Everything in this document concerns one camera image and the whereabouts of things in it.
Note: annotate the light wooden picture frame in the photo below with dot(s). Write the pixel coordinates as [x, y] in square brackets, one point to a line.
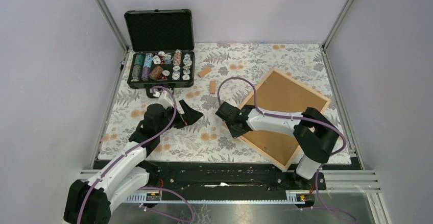
[279, 92]

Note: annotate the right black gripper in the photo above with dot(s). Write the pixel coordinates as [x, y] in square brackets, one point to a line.
[235, 133]

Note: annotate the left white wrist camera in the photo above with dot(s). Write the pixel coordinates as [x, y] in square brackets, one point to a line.
[164, 98]

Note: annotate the photo print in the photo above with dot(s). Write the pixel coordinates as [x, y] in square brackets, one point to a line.
[273, 122]

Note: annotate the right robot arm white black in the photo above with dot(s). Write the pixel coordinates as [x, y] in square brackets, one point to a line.
[316, 137]

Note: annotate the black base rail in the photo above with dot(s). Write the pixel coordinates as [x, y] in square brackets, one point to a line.
[226, 180]

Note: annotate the wooden block near case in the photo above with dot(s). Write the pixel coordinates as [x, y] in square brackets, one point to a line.
[204, 72]

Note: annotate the floral patterned table mat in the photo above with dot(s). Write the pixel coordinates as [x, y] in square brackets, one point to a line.
[207, 140]

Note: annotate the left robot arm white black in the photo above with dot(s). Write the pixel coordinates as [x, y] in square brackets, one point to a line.
[94, 200]

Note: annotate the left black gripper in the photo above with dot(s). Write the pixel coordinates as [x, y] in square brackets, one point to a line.
[189, 117]

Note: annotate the wooden block near photo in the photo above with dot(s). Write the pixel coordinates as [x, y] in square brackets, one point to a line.
[212, 87]

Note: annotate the black poker chip case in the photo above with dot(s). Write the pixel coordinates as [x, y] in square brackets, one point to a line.
[163, 42]

